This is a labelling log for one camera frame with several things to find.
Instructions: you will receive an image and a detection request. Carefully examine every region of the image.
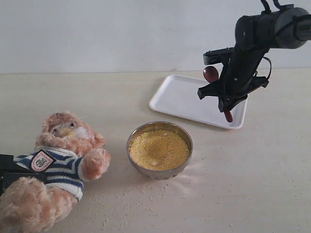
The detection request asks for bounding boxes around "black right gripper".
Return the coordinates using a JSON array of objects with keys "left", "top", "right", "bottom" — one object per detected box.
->
[{"left": 197, "top": 58, "right": 269, "bottom": 112}]

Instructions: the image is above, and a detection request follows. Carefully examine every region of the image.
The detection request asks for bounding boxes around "dark red wooden spoon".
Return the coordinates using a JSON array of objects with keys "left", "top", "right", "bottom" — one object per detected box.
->
[{"left": 203, "top": 66, "right": 233, "bottom": 123}]

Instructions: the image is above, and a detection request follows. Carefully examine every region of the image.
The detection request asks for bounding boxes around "tan teddy bear striped sweater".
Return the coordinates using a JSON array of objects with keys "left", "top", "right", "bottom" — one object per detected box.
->
[{"left": 0, "top": 112, "right": 111, "bottom": 233}]

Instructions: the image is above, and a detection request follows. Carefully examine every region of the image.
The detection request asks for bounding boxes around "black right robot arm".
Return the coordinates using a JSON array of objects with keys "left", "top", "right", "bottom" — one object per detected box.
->
[{"left": 197, "top": 7, "right": 311, "bottom": 112}]

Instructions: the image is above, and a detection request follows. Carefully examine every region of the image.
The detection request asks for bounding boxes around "white rectangular plastic tray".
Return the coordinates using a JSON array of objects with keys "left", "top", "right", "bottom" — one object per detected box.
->
[{"left": 149, "top": 74, "right": 247, "bottom": 130}]

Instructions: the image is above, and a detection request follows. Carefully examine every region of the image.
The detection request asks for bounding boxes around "steel bowl of yellow grain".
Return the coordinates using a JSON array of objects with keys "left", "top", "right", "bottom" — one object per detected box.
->
[{"left": 126, "top": 121, "right": 193, "bottom": 180}]

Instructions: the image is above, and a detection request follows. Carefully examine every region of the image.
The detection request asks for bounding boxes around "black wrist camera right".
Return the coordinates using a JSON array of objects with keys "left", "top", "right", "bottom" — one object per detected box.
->
[{"left": 203, "top": 47, "right": 234, "bottom": 66}]

